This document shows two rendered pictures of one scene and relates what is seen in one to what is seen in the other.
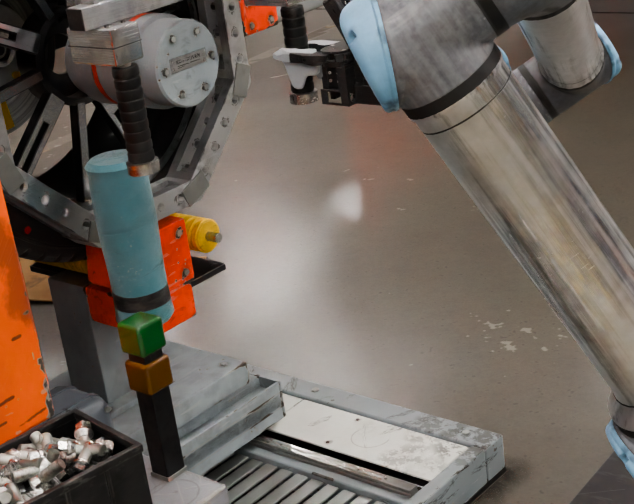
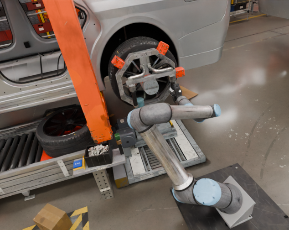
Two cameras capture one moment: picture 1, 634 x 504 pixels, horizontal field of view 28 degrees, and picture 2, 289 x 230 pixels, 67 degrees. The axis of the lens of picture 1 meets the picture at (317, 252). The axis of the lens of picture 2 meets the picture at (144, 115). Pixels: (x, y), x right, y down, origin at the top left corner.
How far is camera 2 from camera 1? 1.05 m
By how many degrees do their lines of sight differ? 37
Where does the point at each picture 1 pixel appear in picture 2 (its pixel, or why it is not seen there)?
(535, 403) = (223, 150)
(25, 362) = (107, 132)
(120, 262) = not seen: hidden behind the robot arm
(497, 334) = (230, 132)
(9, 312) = (105, 125)
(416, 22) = (133, 121)
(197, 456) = not seen: hidden behind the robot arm
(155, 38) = (146, 83)
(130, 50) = (133, 89)
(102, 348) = not seen: hidden behind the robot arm
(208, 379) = (163, 128)
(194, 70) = (152, 89)
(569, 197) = (159, 152)
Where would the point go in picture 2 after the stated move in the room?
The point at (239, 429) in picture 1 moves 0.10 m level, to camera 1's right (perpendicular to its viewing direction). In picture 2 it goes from (167, 136) to (174, 139)
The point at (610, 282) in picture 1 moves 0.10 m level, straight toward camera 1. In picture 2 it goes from (166, 166) to (154, 176)
